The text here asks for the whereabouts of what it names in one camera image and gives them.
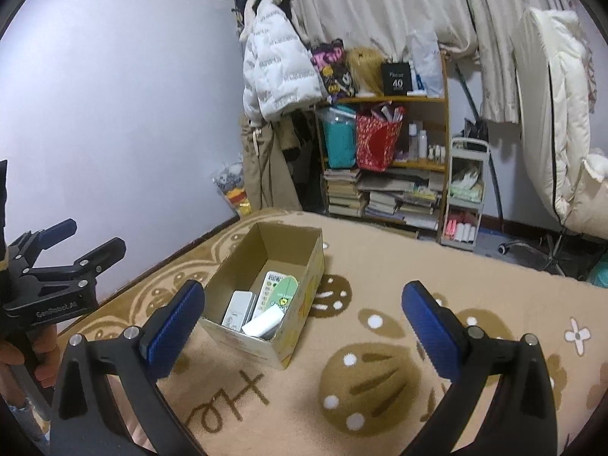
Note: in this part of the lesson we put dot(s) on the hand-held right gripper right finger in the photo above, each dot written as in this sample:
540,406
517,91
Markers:
430,332

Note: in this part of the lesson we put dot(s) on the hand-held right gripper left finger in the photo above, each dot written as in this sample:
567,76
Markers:
175,327

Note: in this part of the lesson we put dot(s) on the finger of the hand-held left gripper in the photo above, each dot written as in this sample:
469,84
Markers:
107,254
59,232

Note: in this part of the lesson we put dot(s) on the white charger adapter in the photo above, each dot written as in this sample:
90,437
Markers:
237,311

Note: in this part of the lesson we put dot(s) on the white remote control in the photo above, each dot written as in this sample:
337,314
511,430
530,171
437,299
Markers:
268,289

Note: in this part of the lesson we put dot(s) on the green card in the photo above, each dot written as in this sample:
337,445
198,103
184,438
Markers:
287,292

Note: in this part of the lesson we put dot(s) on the cardboard box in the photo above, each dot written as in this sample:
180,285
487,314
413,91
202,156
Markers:
304,304

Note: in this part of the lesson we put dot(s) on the person's left hand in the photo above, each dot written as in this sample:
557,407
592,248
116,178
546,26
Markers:
47,351

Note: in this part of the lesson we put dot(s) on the pink and white bottles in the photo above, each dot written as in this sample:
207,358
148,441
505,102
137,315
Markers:
458,230

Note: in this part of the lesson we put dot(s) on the bag of plush toys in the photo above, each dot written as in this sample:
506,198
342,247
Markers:
235,194

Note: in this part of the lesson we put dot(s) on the green tissue packs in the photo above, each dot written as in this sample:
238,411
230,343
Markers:
468,192

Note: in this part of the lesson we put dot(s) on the white brown plush toy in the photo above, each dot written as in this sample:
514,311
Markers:
465,175

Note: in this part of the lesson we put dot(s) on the stack of books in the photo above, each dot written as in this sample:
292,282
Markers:
342,194

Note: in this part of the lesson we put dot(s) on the beige coat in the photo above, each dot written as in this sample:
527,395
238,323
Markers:
261,175

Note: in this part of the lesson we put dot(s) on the teal plastic stool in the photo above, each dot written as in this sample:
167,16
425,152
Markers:
599,273

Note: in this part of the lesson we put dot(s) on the row of small cosmetic bottles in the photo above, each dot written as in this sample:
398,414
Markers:
420,145

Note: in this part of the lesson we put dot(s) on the white trolley cart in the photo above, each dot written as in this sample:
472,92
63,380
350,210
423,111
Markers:
468,145

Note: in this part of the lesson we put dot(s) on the red gift bag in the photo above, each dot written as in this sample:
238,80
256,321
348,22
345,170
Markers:
375,147

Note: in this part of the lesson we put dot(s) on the black garment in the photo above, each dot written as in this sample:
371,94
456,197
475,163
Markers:
304,175

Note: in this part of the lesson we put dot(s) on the teal bag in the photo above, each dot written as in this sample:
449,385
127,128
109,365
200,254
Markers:
339,147

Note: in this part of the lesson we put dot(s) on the black pouch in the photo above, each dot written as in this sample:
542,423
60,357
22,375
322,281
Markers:
476,129

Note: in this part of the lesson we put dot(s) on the wooden shelf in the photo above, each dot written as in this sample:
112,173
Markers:
380,99

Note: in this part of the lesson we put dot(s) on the cream padded chair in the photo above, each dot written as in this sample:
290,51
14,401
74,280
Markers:
560,128

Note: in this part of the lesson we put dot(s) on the white puffer jacket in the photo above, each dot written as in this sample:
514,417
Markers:
275,66

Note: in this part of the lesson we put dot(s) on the black box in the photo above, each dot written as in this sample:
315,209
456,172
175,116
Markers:
396,80

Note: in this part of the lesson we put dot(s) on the blonde wig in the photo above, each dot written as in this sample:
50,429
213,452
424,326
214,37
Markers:
363,71

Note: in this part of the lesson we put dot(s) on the white plastic bag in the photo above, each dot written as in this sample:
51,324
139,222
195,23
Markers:
425,61

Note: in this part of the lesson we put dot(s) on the black pink printed bag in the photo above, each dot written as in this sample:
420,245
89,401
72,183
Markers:
332,73

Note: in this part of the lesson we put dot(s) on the pale floral curtain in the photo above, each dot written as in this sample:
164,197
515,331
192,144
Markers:
380,4

